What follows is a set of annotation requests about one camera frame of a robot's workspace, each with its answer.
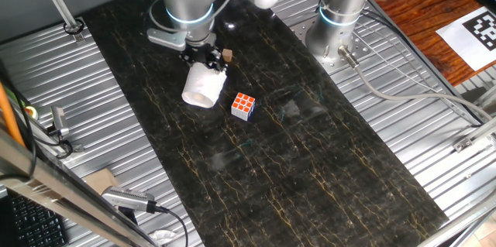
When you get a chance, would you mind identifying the aluminium frame bar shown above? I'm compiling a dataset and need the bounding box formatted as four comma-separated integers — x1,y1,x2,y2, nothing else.
0,125,160,247
416,190,496,247

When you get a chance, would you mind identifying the aluminium camera pole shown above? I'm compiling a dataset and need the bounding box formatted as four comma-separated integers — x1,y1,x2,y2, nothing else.
31,0,86,43

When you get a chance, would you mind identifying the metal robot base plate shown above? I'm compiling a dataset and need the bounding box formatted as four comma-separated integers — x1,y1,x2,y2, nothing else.
288,14,375,76

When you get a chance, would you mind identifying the white fiducial tag sheet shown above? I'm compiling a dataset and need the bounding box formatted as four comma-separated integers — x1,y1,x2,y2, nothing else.
436,5,496,72

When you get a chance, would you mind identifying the black keyboard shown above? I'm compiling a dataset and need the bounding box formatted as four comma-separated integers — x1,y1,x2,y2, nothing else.
7,192,69,247

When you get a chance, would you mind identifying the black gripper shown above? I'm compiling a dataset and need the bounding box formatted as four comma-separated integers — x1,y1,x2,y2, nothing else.
180,43,228,73

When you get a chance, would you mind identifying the black marble mat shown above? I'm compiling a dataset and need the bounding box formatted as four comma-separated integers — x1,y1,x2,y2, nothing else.
81,0,450,247

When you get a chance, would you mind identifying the aluminium corner bracket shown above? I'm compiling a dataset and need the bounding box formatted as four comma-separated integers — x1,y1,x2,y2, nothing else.
452,117,496,153

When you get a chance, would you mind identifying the thick grey cable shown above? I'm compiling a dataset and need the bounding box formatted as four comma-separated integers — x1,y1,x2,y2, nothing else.
337,44,496,124

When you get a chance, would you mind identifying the yellow red round button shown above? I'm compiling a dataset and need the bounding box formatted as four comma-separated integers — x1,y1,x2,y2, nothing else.
24,105,40,122

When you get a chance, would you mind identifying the orange white puzzle cube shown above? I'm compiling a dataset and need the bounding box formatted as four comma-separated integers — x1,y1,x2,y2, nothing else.
230,91,257,122

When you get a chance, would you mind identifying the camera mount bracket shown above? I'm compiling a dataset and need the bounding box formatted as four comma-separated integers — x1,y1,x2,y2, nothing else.
22,111,85,159

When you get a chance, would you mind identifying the crumpled white tissue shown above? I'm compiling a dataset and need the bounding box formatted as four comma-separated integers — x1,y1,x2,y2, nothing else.
149,229,179,246

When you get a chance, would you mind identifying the white cup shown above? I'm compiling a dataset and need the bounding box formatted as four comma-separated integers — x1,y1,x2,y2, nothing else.
181,62,228,109

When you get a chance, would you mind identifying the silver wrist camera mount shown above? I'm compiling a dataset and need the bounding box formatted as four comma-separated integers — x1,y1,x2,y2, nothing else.
146,28,188,52

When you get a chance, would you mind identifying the large silver camera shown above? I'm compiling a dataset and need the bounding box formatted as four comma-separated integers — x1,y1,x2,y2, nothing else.
101,185,159,214

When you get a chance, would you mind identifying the black camera cable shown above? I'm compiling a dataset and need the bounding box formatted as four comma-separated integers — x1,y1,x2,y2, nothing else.
153,204,190,247

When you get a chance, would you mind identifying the orange pole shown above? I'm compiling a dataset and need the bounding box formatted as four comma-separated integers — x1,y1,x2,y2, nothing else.
0,82,26,149

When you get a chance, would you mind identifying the brown wooden desk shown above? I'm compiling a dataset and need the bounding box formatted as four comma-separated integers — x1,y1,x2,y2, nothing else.
367,0,496,87

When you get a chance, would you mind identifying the small silver camera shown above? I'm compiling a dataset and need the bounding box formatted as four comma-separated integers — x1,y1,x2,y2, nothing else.
50,105,71,138

